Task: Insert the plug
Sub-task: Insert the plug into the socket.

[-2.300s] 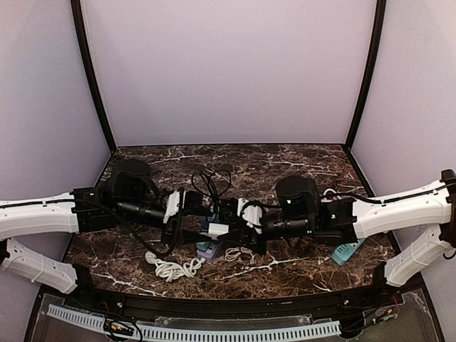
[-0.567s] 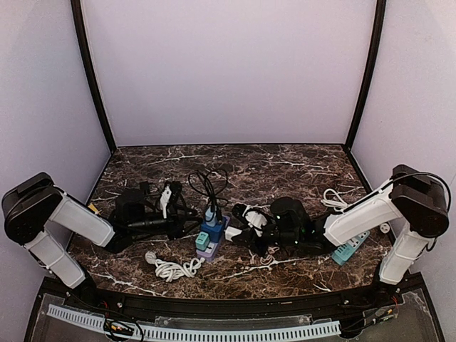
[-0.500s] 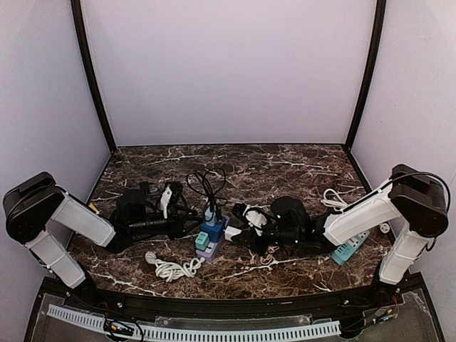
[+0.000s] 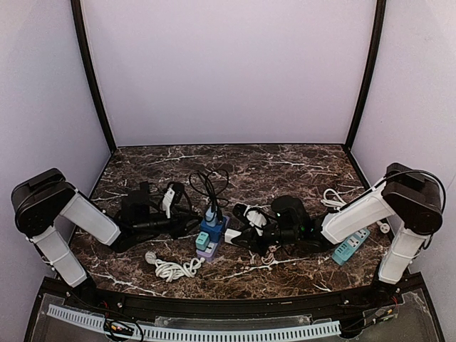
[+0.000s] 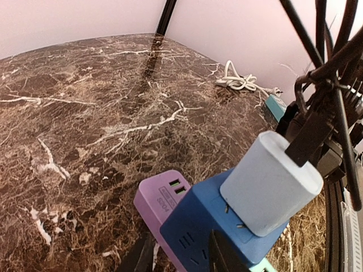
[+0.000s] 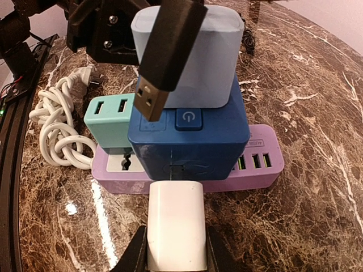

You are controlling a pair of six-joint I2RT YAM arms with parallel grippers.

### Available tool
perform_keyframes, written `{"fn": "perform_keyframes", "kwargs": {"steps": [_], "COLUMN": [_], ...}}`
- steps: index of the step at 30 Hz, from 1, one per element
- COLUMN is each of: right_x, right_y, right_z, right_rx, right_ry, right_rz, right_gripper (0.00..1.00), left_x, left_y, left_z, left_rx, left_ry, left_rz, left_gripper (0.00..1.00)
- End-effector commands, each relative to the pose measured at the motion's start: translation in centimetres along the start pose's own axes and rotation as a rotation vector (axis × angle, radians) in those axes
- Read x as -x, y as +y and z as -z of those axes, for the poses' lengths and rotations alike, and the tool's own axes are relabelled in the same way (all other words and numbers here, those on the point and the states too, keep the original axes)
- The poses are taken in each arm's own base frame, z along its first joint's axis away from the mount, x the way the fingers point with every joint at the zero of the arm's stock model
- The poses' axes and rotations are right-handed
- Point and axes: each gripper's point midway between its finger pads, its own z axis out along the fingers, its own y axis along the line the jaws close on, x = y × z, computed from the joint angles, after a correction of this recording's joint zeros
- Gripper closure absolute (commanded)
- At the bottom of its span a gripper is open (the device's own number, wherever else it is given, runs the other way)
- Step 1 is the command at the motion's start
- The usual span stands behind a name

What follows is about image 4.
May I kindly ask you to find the pink white usb cable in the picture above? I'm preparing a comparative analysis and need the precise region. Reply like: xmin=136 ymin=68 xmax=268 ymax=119
xmin=261 ymin=244 xmax=279 ymax=266

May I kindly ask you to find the white charger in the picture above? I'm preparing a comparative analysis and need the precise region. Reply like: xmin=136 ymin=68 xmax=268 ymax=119
xmin=224 ymin=229 xmax=241 ymax=244

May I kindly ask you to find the teal charger plug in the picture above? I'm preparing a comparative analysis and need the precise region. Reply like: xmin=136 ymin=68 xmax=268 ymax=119
xmin=195 ymin=232 xmax=210 ymax=251

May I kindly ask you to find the light blue charger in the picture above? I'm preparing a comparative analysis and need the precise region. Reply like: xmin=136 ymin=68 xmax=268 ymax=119
xmin=204 ymin=207 xmax=219 ymax=227

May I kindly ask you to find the dark blue cube socket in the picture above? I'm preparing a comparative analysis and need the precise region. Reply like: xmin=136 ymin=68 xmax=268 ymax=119
xmin=199 ymin=220 xmax=224 ymax=243

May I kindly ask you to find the purple power strip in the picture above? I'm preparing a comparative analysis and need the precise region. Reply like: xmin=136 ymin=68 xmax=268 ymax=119
xmin=144 ymin=215 xmax=231 ymax=284

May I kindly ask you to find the black usb cable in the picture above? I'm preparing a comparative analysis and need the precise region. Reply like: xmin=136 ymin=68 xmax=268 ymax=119
xmin=188 ymin=169 xmax=231 ymax=218

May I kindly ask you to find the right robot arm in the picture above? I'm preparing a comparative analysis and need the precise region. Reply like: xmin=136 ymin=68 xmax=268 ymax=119
xmin=224 ymin=162 xmax=447 ymax=284

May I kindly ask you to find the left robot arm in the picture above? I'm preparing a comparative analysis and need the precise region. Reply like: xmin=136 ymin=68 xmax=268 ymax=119
xmin=11 ymin=168 xmax=202 ymax=289

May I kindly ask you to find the teal power strip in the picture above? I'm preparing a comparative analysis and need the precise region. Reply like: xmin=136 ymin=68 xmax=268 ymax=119
xmin=321 ymin=188 xmax=391 ymax=266

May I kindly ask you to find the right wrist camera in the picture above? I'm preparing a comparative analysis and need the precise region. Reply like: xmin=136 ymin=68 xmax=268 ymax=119
xmin=271 ymin=195 xmax=310 ymax=229

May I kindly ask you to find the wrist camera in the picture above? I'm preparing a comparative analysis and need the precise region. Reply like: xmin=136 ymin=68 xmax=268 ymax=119
xmin=271 ymin=195 xmax=310 ymax=229
xmin=120 ymin=190 xmax=150 ymax=225

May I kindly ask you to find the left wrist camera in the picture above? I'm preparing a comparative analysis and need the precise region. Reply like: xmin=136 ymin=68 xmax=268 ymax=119
xmin=120 ymin=190 xmax=150 ymax=225

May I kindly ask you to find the black charger with cable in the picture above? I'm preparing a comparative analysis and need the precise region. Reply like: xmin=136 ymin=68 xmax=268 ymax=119
xmin=139 ymin=181 xmax=157 ymax=195

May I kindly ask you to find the white slotted cable duct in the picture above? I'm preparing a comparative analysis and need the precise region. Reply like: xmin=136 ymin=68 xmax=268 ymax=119
xmin=46 ymin=304 xmax=341 ymax=341

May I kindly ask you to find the left black frame post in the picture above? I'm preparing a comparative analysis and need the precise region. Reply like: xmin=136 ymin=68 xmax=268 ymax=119
xmin=70 ymin=0 xmax=117 ymax=155

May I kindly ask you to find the black frame post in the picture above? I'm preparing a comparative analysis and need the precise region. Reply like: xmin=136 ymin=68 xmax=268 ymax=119
xmin=344 ymin=0 xmax=387 ymax=152
xmin=70 ymin=0 xmax=117 ymax=155

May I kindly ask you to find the right black frame post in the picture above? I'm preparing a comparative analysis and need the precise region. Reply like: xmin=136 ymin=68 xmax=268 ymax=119
xmin=344 ymin=0 xmax=387 ymax=152

